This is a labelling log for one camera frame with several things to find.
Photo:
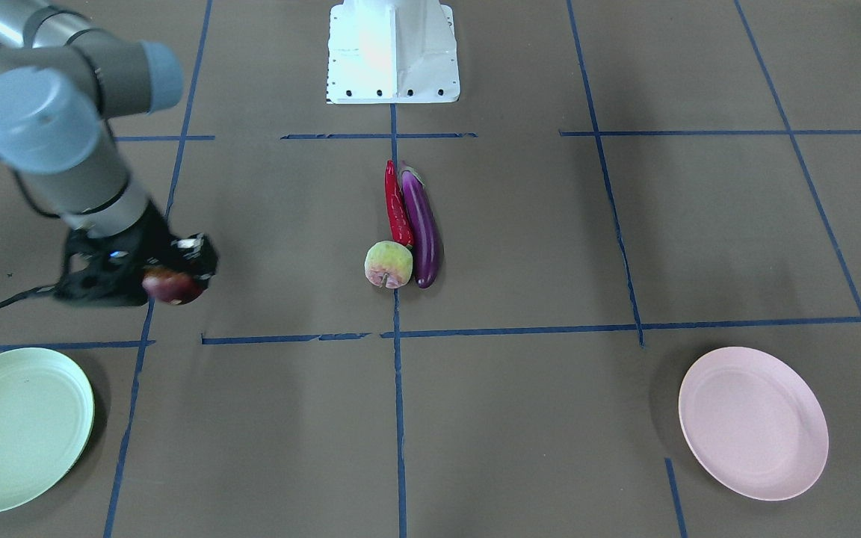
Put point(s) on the pink plate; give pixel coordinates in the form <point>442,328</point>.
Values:
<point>753,424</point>

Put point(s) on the purple eggplant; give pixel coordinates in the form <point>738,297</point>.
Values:
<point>428,245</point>

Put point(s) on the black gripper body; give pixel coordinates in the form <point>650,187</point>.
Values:
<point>152,233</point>

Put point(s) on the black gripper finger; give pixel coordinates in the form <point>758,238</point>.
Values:
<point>195,255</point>

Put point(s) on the red chili pepper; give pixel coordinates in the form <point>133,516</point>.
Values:
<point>399,223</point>

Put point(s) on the red apple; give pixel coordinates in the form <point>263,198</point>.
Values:
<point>172,287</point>

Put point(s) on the yellow-green peach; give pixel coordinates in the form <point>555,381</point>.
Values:
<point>388,264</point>

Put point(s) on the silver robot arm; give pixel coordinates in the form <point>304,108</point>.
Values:
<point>62,79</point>

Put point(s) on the white camera stand pillar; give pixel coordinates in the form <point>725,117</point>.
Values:
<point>392,52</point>

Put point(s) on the light green plate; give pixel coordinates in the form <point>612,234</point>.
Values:
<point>46,419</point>

